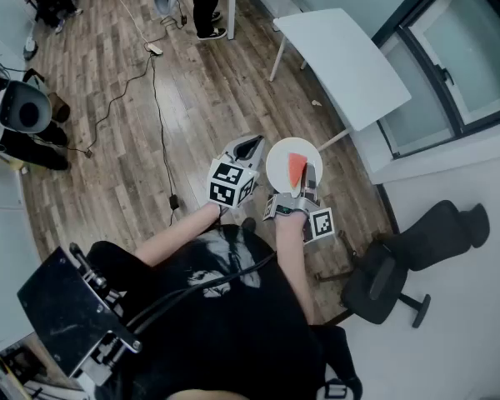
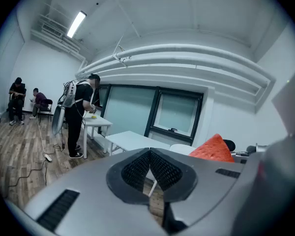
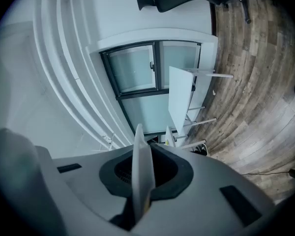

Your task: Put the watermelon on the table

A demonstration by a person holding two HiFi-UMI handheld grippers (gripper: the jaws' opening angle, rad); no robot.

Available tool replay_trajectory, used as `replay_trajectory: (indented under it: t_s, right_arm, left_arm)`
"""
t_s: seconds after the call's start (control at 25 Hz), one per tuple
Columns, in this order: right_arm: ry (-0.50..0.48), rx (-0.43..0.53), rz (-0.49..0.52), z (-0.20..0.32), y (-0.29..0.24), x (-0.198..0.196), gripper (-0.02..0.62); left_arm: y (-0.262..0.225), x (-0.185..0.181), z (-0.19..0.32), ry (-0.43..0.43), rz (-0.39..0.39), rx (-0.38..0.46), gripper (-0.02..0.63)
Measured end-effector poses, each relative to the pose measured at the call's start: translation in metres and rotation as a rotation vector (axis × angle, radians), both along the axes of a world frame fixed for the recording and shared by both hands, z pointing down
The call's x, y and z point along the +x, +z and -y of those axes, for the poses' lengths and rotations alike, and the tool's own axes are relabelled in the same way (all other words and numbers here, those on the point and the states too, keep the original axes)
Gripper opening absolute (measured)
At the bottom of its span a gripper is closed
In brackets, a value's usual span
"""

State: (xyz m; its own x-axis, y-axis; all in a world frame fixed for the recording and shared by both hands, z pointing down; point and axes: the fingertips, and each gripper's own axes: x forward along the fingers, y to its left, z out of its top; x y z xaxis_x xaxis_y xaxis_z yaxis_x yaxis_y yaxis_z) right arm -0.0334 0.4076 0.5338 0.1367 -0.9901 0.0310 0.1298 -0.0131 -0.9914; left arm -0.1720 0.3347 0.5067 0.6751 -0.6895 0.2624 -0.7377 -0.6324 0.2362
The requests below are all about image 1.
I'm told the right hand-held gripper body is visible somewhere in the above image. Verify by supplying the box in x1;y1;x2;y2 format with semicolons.
262;187;337;245

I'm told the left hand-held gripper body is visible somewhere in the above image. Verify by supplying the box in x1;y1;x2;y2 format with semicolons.
207;152;260;210

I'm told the red watermelon slice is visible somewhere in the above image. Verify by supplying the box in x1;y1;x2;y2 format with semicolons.
287;152;308;188

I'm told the white round plate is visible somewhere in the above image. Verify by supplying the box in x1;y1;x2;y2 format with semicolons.
265;137;324;198

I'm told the person's right forearm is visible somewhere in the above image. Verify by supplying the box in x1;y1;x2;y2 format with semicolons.
273;213;317;325

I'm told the person's left forearm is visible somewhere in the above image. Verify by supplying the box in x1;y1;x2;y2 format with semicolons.
134;201;223;267

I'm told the black office chair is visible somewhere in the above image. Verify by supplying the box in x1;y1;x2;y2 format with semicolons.
340;200;491;329

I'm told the person's black trouser leg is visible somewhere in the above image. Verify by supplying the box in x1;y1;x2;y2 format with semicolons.
310;325;364;400

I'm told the person's black shirt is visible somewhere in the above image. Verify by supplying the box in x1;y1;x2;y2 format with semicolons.
86;222;331;400

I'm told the black framed window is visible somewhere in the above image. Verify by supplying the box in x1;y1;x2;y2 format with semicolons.
372;0;500;160

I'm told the brown bag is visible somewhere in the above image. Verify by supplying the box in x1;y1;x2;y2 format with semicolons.
47;92;72;123

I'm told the white round floor device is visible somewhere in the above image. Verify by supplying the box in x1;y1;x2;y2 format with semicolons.
22;37;39;61

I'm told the white desk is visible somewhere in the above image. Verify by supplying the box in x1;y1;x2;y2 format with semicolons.
0;172;43;360

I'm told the long black floor cable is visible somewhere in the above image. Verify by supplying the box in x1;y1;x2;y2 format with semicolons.
150;53;177;199

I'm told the black chest cable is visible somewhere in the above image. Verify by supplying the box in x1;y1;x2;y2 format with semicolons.
124;251;278;333

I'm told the winding black floor cable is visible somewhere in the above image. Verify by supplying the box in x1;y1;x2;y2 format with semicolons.
64;53;156;158

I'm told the white floor cable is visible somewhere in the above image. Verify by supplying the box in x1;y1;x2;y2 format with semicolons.
102;0;152;48

